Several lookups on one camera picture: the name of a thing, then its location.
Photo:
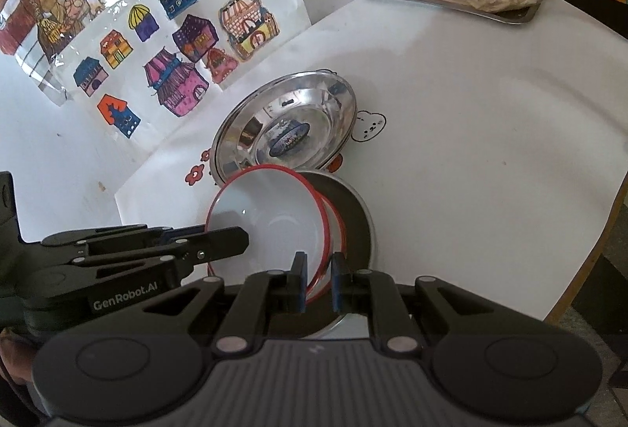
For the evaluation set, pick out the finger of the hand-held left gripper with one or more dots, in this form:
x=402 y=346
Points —
x=98 y=235
x=221 y=243

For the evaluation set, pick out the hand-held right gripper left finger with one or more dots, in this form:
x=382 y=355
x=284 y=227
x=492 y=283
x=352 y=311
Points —
x=299 y=284

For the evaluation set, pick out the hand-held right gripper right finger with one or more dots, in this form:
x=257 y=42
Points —
x=337 y=284

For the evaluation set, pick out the dark steel pan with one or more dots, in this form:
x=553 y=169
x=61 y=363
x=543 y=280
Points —
x=354 y=221

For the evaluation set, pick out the wide-rim steel plate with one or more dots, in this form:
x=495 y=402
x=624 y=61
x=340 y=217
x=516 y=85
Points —
x=274 y=113

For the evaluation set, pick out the person's left hand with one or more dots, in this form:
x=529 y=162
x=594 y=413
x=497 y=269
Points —
x=12 y=358

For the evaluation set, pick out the red flower sticker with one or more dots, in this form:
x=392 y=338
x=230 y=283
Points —
x=195 y=175

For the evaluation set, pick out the coloured houses drawing sheet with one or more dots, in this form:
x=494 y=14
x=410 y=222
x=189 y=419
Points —
x=196 y=0

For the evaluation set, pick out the rectangular steel tray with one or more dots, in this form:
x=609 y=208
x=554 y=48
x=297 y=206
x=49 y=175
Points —
x=515 y=15

